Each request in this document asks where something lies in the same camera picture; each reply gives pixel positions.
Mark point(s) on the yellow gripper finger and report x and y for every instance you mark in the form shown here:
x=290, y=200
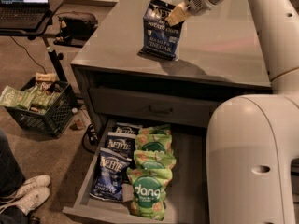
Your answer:
x=178, y=14

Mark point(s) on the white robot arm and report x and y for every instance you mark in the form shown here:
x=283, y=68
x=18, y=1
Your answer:
x=252, y=140

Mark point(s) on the grey counter cabinet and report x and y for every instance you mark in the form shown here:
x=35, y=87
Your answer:
x=219, y=58

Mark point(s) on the closed top drawer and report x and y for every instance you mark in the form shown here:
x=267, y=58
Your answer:
x=153, y=106

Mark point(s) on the dark bag on floor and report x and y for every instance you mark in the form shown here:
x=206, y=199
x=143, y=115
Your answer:
x=75, y=28

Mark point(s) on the rear green Dang chip bag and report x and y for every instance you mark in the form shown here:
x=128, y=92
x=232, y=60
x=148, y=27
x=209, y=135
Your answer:
x=160, y=129

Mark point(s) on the green dang chip bag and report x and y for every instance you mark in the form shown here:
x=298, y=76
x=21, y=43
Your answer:
x=154, y=160
x=160, y=129
x=154, y=142
x=149, y=192

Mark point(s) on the brown snack bag in crate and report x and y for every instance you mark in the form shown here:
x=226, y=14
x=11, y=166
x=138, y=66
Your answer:
x=45, y=81

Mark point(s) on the front green Dang chip bag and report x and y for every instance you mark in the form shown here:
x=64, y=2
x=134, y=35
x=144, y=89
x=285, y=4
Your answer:
x=149, y=192

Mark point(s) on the green snack bag on crate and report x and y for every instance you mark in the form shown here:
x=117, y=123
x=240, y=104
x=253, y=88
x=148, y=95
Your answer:
x=11, y=97

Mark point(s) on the open middle drawer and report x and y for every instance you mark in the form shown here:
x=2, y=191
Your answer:
x=186, y=195

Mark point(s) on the black laptop stand table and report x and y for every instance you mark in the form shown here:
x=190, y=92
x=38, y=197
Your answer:
x=42, y=32

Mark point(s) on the black plastic crate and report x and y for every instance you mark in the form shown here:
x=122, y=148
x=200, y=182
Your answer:
x=54, y=120

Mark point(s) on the open laptop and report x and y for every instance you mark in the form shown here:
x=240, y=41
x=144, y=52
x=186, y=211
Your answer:
x=23, y=14

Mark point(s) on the upper white sneaker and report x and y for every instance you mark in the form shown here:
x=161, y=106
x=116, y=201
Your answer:
x=35, y=185

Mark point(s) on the white sneaker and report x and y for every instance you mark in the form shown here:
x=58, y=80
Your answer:
x=35, y=185
x=30, y=201

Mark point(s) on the person's leg in dark trousers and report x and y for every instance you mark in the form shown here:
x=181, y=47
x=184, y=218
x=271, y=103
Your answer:
x=11, y=176

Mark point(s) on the lower white sneaker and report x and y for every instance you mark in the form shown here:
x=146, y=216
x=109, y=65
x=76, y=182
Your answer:
x=30, y=201

